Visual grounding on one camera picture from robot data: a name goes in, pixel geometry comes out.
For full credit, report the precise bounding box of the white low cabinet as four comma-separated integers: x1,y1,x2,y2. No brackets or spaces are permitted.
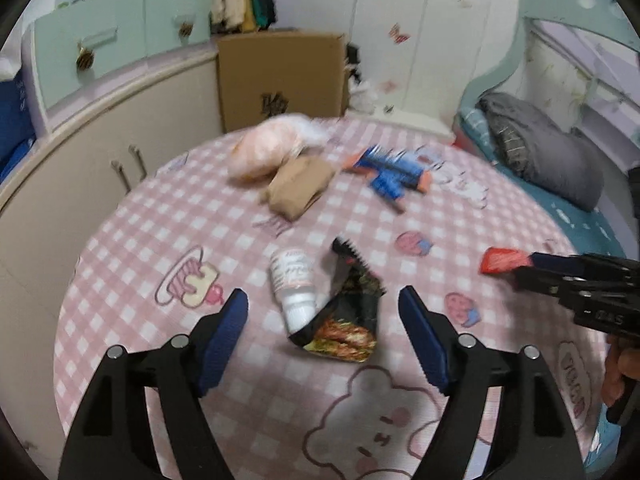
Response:
0,44,227,480

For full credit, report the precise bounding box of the red wrapper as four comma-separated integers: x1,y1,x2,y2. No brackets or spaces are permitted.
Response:
478,246,532,277

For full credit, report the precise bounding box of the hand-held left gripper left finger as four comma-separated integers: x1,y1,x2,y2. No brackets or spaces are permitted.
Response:
58,288,250,480

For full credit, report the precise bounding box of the dark clothing heap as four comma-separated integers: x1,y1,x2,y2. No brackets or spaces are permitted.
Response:
344,42,364,81

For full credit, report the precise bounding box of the white board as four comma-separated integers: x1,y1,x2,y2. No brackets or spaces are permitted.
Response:
349,104,454,137

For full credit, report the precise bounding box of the blue and orange wrapper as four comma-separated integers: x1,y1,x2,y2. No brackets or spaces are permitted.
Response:
342,144,436,214

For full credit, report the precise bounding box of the plaid pillow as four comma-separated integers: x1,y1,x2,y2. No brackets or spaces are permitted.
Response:
484,110,532,177

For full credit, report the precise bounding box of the brown paper bag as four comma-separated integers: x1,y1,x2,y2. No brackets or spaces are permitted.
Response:
259,154,337,221

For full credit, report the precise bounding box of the mint bunk bed frame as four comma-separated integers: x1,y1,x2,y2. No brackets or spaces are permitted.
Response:
452,0,640,176

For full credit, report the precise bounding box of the white plastic bottle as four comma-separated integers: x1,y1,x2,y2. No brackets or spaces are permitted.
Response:
269,248,321,334

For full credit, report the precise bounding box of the pink plastic bag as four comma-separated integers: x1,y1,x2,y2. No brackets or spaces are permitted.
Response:
228,112,332,187

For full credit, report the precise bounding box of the grey quilt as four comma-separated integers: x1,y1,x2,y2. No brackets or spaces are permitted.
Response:
477,92,606,212

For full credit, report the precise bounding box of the blue shopping bag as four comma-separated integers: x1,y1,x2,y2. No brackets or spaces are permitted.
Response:
0,77,37,182

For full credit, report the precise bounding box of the large cardboard box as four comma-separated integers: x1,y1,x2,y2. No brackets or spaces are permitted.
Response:
216,31,350,134

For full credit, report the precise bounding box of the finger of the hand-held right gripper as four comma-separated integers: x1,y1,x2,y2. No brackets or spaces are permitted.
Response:
512,266,583,297
525,252,640,281

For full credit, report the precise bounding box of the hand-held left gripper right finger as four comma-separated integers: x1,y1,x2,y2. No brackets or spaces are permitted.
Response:
398,285,587,480

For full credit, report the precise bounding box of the white wardrobe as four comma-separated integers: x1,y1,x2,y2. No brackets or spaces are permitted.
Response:
270,0,527,132

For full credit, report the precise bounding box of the mint drawer unit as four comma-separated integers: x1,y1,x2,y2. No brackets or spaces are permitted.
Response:
22,0,214,134

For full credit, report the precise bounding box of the person's right hand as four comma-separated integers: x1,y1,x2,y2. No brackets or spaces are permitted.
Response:
601,335,640,411

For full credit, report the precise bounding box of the black snack packet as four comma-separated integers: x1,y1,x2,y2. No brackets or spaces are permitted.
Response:
288,236,387,364

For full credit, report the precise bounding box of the white plastic bag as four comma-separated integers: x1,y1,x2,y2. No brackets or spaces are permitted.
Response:
348,79,386,111

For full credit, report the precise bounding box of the teal printed bed sheet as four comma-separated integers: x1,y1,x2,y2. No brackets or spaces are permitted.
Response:
457,107,640,262

